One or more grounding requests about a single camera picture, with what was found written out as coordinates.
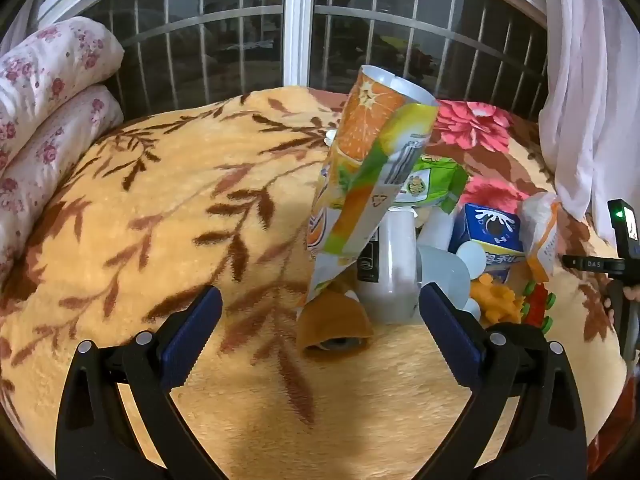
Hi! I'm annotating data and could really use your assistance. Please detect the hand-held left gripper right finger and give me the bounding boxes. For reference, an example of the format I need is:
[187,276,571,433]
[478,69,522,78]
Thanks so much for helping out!
[415,282,588,480]

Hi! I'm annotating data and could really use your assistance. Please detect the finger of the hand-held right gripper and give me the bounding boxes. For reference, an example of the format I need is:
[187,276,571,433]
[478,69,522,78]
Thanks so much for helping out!
[561,255,626,273]

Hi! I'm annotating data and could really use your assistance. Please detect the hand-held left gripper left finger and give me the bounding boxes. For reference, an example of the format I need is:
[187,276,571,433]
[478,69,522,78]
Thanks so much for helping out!
[55,285,223,480]

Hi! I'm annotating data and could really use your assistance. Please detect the person's right hand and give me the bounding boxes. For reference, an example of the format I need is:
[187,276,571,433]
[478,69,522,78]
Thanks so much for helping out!
[602,284,640,322]

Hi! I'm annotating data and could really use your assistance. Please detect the orange toy dinosaur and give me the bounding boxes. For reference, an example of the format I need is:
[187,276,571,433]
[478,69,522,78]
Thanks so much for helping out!
[470,272,528,326]

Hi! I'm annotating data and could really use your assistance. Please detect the white and orange packet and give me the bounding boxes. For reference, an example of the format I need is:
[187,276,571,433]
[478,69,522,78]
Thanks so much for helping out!
[517,191,561,283]

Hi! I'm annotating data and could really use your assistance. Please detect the red toy car green wheels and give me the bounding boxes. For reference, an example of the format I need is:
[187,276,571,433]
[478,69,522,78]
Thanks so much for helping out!
[520,282,557,333]

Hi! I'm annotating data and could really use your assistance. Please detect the white plastic bottle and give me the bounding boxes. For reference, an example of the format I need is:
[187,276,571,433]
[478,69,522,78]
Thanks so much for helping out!
[357,207,423,326]

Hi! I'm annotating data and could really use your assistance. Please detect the white plastic cup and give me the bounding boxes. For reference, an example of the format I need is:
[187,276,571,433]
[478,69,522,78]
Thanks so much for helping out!
[417,207,458,251]

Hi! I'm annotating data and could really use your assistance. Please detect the blue milk carton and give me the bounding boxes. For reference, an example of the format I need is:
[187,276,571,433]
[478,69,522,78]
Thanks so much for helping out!
[448,203,526,286]

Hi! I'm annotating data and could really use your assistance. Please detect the yellow floral plush blanket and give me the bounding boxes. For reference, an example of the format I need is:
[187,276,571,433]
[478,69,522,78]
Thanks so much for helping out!
[0,85,631,480]

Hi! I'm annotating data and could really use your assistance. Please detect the white sheer curtain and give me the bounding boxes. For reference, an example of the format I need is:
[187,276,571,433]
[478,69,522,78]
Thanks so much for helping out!
[537,0,640,221]

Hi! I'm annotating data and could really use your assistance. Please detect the green snack packet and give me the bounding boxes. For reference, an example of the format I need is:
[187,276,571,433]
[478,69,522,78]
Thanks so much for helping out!
[395,155,469,213]

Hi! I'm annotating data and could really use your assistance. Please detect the orange fruit print plastic bag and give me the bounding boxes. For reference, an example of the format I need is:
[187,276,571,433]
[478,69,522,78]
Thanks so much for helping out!
[300,65,441,321]

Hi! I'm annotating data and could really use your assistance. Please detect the pink floral folded quilt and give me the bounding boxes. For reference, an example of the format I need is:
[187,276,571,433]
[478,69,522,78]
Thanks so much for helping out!
[0,16,126,281]

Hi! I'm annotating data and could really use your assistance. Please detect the metal window bars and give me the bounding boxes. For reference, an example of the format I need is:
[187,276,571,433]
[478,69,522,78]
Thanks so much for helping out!
[82,0,551,116]

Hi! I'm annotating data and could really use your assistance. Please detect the white window frame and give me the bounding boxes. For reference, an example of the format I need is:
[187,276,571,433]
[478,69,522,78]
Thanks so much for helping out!
[37,0,551,91]

